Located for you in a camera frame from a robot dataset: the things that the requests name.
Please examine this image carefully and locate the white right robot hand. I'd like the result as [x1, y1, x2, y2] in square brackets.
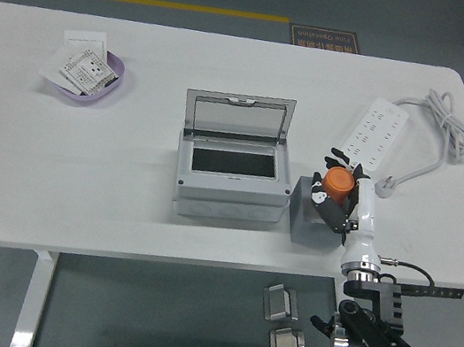
[296, 144, 399, 279]

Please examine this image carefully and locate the orange cylinder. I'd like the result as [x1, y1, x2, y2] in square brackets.
[319, 164, 359, 205]

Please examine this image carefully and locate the grey electrical box clear lid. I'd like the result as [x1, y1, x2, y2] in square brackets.
[165, 81, 308, 235]

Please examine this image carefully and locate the grey cube with round hole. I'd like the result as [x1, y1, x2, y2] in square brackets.
[282, 173, 357, 252]

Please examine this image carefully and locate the white power strip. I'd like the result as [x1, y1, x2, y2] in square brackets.
[338, 92, 412, 177]

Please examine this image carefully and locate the black perforated bar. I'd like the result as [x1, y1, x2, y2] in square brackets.
[398, 278, 464, 307]

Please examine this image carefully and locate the purple plastic tray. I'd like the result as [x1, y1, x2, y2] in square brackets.
[41, 41, 128, 110]

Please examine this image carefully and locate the white socket panel with print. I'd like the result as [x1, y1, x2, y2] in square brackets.
[55, 44, 122, 101]

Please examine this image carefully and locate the white flat card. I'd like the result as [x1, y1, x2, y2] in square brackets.
[35, 42, 91, 96]

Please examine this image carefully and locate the white power cord with plug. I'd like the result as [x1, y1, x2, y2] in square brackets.
[370, 81, 464, 213]

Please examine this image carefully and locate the plain white switch plate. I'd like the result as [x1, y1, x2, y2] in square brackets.
[60, 26, 112, 61]

